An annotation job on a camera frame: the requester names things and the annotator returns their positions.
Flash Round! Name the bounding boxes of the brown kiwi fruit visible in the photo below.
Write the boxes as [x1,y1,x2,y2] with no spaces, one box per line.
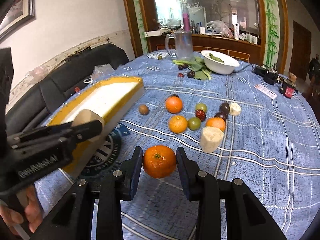
[139,104,149,115]

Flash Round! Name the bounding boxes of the framed wall picture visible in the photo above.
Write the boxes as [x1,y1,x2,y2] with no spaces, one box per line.
[1,0,35,42]

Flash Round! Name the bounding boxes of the dark plum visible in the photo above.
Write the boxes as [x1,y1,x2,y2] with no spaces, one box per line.
[187,71,195,78]
[178,64,189,70]

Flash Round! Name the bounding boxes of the clear plastic bag on sofa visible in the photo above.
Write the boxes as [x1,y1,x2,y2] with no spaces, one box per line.
[91,63,114,80]

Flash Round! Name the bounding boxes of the purple bottle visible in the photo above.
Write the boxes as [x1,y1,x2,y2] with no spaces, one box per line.
[183,13,190,31]

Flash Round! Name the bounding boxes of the red jujube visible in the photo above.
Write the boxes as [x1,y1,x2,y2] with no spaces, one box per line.
[195,109,206,122]

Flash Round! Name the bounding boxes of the white bowl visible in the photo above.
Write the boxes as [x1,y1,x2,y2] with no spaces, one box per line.
[201,50,240,75]

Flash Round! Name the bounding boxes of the large beige cylinder piece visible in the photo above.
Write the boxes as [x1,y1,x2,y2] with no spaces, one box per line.
[200,126,224,153]

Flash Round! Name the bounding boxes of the wooden cabinet with mirror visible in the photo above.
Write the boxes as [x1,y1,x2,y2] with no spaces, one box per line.
[123,0,289,73]

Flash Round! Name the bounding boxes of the blue plaid tablecloth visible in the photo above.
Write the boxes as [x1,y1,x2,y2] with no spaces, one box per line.
[35,49,320,240]

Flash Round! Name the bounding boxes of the dark passion fruit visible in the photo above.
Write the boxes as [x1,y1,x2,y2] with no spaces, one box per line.
[214,112,227,121]
[219,102,230,115]

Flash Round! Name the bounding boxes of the black power adapter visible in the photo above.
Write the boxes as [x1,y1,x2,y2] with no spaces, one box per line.
[253,65,278,85]

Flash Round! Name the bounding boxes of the dark plum far right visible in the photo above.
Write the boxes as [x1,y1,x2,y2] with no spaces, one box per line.
[187,71,195,78]

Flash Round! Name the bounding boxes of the dark plum far left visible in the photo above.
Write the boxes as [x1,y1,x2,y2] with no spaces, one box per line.
[178,64,189,70]

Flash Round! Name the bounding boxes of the small beige cylinder piece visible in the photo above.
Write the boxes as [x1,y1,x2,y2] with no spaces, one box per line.
[229,102,241,116]

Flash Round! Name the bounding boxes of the clear plastic pitcher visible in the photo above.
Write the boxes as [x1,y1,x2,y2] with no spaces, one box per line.
[165,30,194,60]

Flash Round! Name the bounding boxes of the plastic bag on cabinet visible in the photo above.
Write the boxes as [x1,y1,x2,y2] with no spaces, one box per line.
[206,20,233,38]

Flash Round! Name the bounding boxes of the green jujube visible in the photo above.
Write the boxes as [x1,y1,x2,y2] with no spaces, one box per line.
[195,103,207,113]
[188,117,201,131]

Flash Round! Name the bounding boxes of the green leafy vegetables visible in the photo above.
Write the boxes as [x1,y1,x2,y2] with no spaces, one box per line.
[172,56,212,81]

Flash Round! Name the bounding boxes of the white pink paper card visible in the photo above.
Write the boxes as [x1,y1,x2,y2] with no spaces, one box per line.
[254,84,277,100]

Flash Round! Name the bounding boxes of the black leather sofa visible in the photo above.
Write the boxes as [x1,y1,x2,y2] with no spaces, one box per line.
[5,43,129,135]

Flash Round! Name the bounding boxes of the yellow-rimmed foam tray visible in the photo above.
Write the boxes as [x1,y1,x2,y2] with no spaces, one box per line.
[44,76,144,178]

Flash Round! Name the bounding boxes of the orange mandarin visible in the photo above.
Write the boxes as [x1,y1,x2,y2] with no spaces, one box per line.
[165,96,183,114]
[143,145,177,179]
[168,115,188,134]
[206,117,226,132]

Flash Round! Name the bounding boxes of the red black small box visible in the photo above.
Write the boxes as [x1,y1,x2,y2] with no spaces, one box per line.
[279,78,296,99]

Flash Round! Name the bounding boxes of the person's left hand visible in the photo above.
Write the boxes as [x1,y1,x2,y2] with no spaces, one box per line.
[0,184,43,235]

